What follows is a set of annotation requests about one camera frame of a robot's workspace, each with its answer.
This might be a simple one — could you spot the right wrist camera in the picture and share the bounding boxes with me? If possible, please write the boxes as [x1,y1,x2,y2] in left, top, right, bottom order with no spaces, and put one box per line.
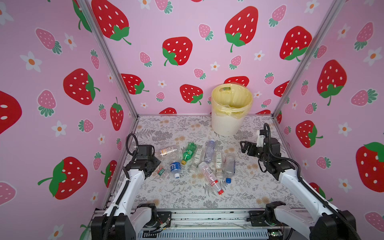
[257,130,267,147]

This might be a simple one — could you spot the small bottle blue label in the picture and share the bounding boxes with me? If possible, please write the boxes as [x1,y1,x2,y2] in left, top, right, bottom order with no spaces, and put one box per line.
[170,161,182,179]

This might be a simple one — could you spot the clear bottle blue cap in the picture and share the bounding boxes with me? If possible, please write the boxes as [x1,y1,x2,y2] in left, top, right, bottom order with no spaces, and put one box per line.
[224,153,236,184]

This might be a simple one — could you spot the clear bottle red cap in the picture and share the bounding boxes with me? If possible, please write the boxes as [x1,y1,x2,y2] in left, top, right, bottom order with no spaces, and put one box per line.
[198,162,224,195]

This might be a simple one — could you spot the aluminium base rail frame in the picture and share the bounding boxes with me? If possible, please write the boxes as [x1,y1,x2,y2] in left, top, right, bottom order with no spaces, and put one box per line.
[136,209,304,240]

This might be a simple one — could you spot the green bottle yellow cap left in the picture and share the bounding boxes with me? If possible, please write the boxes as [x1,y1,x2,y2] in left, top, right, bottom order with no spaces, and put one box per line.
[181,142,197,165]

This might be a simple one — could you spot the clear bottle orange label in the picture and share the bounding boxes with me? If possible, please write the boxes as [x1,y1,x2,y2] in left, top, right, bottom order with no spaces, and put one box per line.
[158,145,181,160]

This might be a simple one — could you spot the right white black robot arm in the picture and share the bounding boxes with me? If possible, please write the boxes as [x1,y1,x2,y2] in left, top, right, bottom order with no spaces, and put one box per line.
[240,138,360,240]

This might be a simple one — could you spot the clear bottle green white label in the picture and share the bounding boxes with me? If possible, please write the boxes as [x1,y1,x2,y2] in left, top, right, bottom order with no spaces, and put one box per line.
[215,152,223,179]

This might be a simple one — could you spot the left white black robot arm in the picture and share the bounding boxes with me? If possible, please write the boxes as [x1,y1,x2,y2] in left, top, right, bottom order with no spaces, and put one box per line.
[91,145,161,240]

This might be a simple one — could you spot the clear bottle green red label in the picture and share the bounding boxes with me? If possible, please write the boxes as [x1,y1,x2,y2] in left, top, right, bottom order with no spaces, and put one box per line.
[156,166,170,180]

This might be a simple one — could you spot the white bin with yellow liner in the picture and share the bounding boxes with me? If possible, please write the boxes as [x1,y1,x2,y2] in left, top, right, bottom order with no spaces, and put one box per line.
[211,84,253,137]

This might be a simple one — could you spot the clear bluish bottle upright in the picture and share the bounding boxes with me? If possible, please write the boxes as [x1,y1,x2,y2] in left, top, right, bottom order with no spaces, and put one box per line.
[204,140,216,164]

